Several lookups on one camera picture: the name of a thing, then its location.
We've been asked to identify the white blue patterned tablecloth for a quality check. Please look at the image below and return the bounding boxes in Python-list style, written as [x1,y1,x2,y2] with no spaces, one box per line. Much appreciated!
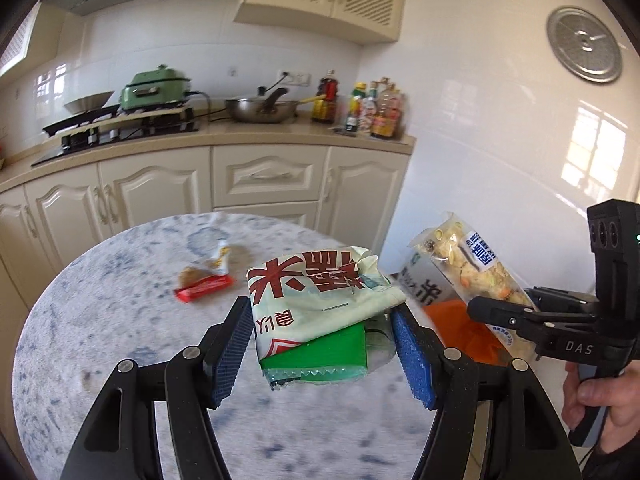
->
[12,213,434,479]

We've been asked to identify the orange plastic bag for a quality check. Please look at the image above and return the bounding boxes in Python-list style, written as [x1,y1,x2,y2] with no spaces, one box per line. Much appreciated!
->
[423,299,511,366]

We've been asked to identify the green white snack wrapper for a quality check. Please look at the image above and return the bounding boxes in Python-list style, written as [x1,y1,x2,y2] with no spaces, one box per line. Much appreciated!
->
[247,247,407,389]

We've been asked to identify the person's right hand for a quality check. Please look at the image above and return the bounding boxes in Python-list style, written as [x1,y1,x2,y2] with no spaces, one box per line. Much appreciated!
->
[561,360,640,453]

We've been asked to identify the green electric cooker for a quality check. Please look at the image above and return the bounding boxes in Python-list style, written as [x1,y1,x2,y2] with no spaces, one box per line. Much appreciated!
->
[119,64,191,113]

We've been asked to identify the white wall socket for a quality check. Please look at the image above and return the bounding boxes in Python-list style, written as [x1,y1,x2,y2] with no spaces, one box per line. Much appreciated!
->
[278,70,311,87]

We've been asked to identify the white rice sack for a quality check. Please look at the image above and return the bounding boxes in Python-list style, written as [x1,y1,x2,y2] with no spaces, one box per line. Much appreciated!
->
[392,250,458,307]

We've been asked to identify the steel pan on stove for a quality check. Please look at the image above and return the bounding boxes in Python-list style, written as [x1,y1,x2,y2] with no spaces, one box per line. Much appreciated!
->
[64,91,114,115]

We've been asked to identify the dark red oil bottle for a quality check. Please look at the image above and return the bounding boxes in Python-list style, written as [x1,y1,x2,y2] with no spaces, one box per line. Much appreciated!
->
[311,70,338,125]

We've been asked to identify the cream kitchen cabinet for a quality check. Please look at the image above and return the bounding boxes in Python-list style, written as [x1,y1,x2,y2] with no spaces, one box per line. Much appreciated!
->
[0,123,418,306]

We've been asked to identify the amber condiment bottle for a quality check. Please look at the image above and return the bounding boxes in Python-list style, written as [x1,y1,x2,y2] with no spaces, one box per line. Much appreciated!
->
[371,81,402,140]

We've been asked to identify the steel wok with handle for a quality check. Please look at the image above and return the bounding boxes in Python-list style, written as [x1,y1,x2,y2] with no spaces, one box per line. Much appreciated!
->
[224,87,299,124]

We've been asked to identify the clear snack mix bag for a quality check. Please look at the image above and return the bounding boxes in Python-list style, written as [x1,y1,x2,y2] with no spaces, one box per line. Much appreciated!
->
[411,214,534,360]

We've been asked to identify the small white yellow wrapper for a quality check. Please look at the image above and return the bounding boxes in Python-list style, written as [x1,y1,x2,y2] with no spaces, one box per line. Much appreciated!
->
[204,240,231,275]

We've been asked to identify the white label condiment bottle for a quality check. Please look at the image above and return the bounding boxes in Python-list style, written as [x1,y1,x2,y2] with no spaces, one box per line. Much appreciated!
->
[358,81,378,136]

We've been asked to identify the red snack wrapper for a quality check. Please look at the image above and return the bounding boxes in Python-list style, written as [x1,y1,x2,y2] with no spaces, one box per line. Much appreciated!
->
[174,274,233,304]

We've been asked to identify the black gas stove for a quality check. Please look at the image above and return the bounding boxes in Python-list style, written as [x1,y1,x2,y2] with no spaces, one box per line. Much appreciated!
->
[32,107,201,167]

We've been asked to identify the yellow cap sauce bottle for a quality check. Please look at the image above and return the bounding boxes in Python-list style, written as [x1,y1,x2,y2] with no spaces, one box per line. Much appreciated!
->
[344,81,368,133]

